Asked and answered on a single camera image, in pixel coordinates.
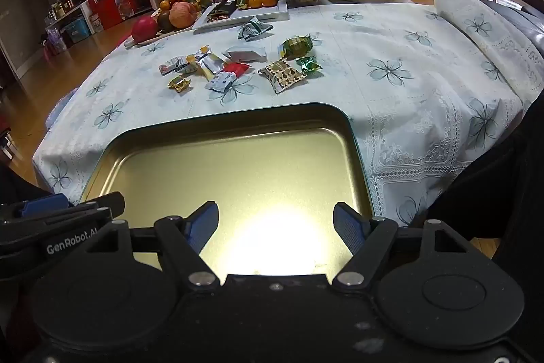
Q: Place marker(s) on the white rectangular plate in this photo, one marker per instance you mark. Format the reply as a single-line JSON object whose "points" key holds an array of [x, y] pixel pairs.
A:
{"points": [[263, 14]]}

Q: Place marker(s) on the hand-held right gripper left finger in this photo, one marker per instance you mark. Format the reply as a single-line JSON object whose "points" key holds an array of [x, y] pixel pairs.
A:
{"points": [[206, 222]]}

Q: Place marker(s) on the large pale red apple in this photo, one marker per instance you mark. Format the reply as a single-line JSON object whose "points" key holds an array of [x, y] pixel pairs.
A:
{"points": [[182, 14]]}

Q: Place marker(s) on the dark chocolate packet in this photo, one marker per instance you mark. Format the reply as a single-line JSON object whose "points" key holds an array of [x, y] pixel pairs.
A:
{"points": [[223, 8]]}

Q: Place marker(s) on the green yellow snack packet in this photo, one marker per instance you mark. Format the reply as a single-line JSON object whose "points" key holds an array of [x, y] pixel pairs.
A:
{"points": [[295, 46]]}

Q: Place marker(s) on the shiny gold wrapper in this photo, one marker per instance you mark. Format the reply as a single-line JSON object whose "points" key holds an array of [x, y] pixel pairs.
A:
{"points": [[217, 18]]}

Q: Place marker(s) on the gold metal tin tray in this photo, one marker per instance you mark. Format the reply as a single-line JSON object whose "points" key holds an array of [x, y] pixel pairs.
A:
{"points": [[238, 176]]}

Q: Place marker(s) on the dark round fruit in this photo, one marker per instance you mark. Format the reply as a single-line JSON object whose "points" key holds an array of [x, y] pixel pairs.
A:
{"points": [[163, 20]]}

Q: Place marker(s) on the wooden fruit board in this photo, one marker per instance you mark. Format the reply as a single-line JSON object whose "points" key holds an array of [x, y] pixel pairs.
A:
{"points": [[170, 33]]}

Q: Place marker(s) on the blue storage bin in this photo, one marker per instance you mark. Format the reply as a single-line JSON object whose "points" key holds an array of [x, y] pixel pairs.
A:
{"points": [[76, 28]]}

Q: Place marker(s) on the green white snack packet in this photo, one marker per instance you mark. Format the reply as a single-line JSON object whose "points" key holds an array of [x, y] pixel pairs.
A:
{"points": [[253, 29]]}

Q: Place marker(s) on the silver red green snack packet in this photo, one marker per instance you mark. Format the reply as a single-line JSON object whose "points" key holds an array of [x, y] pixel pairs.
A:
{"points": [[170, 65]]}

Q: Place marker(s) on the leafy tangerine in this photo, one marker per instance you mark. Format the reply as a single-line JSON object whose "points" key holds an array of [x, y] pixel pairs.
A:
{"points": [[255, 1], [268, 0]]}

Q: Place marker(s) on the gold candy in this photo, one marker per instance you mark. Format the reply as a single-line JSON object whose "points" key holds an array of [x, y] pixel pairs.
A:
{"points": [[179, 83]]}

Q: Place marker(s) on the small green candy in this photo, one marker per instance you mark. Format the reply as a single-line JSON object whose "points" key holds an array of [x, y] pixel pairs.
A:
{"points": [[309, 64]]}

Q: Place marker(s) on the brown gold patterned snack packet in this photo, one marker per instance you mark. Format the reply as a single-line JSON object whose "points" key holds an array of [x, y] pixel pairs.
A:
{"points": [[282, 74]]}

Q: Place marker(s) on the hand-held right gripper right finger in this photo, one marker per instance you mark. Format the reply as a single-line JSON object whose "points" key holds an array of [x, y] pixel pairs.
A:
{"points": [[347, 225]]}

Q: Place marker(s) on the white grey snack packet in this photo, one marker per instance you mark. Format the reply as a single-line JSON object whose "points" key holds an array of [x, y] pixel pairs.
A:
{"points": [[244, 54]]}

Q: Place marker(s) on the black leather seat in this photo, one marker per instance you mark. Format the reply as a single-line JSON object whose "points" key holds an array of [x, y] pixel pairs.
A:
{"points": [[518, 16]]}

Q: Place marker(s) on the red storage box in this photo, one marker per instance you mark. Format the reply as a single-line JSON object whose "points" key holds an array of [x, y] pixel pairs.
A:
{"points": [[110, 8]]}

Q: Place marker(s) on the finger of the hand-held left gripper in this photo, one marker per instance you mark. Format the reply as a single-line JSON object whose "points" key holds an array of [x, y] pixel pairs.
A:
{"points": [[42, 206], [104, 202]]}

